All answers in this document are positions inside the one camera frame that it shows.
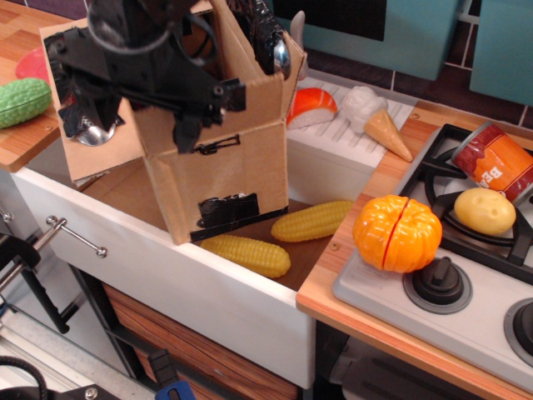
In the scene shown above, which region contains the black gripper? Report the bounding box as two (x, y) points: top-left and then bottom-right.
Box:
(45, 31), (246, 153)

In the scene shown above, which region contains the small cardboard box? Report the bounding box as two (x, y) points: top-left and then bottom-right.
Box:
(44, 1), (306, 245)

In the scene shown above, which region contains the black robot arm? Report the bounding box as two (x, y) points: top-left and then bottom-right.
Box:
(45, 1), (246, 153)

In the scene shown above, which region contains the metal spoon left flap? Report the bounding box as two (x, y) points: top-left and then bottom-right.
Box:
(75, 122), (117, 147)

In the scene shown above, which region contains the white sink basin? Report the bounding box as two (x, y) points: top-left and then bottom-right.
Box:
(10, 68), (417, 391)

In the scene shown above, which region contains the red toy plate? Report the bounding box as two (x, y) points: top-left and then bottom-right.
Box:
(15, 47), (48, 82)

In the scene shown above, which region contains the green toy cucumber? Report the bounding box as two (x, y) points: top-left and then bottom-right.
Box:
(1, 77), (52, 129)

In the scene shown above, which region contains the metal spoon on flap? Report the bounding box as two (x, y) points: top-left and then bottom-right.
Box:
(273, 39), (291, 79)

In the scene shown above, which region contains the toy salmon sushi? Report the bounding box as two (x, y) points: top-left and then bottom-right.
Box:
(286, 87), (338, 130)

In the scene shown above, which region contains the metal clamp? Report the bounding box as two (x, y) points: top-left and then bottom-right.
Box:
(0, 210), (109, 335)

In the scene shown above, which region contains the grey toy faucet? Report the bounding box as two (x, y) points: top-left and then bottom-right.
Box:
(290, 10), (309, 81)

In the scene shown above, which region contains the yellow toy corn front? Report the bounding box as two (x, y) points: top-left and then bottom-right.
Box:
(200, 235), (291, 278)

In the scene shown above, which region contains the yellow toy corn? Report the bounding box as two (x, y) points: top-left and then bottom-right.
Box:
(271, 200), (352, 243)
(200, 235), (291, 278)

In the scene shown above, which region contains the yellow toy corn back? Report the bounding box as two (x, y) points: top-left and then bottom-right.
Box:
(271, 200), (352, 243)

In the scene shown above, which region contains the toy ice cream cone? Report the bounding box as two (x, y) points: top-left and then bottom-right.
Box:
(342, 86), (413, 163)

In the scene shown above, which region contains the orange toy pumpkin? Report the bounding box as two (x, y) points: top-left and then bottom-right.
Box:
(352, 195), (442, 273)

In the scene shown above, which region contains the black stove grate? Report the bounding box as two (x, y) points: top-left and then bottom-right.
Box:
(395, 124), (532, 284)

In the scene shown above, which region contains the black stove knob left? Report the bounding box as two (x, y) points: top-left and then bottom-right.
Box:
(403, 257), (473, 315)

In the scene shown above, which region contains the black stove knob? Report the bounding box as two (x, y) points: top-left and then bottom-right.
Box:
(504, 297), (532, 367)
(403, 257), (473, 315)

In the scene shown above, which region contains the red bean can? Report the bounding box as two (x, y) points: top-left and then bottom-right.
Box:
(451, 122), (532, 205)

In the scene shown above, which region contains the yellow toy potato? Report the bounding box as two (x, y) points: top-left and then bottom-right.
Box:
(454, 187), (516, 235)

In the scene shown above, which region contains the white toy stove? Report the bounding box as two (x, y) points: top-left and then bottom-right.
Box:
(333, 125), (532, 388)

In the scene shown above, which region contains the black stove knob right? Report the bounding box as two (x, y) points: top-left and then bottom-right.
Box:
(504, 297), (532, 367)

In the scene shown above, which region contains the blue black clamp handle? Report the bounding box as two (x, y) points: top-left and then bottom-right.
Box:
(147, 349), (197, 400)

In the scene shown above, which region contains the black cable loop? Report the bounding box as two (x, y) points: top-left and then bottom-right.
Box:
(0, 357), (47, 400)

